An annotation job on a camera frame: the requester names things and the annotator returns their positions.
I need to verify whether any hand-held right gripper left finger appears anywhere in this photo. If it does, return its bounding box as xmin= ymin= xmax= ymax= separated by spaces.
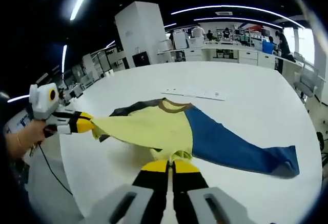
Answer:
xmin=84 ymin=159 xmax=170 ymax=224

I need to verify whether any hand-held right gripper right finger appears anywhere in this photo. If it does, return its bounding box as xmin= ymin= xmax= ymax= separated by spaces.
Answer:
xmin=171 ymin=160 xmax=254 ymax=224

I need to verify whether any yellow and blue garment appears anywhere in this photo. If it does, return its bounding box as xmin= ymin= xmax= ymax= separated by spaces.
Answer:
xmin=91 ymin=98 xmax=300 ymax=179

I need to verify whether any person's left hand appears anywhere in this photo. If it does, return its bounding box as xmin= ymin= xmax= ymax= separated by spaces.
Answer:
xmin=19 ymin=120 xmax=52 ymax=158

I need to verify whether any white square pillar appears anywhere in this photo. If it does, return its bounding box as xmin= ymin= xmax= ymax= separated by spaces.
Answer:
xmin=114 ymin=1 xmax=168 ymax=69

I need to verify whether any white lab counter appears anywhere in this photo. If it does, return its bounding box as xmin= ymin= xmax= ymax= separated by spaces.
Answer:
xmin=157 ymin=42 xmax=303 ymax=70

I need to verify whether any white office chair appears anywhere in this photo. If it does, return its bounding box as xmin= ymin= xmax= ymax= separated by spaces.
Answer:
xmin=293 ymin=62 xmax=320 ymax=99

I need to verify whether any blue box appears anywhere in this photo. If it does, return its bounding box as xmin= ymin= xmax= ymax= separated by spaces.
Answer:
xmin=261 ymin=40 xmax=275 ymax=54

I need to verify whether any long curved ceiling light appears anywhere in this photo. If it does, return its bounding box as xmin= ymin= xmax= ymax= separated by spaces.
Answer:
xmin=171 ymin=4 xmax=306 ymax=29
xmin=193 ymin=16 xmax=284 ymax=29

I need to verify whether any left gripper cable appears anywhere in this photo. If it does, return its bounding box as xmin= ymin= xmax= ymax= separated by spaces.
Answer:
xmin=30 ymin=141 xmax=74 ymax=197

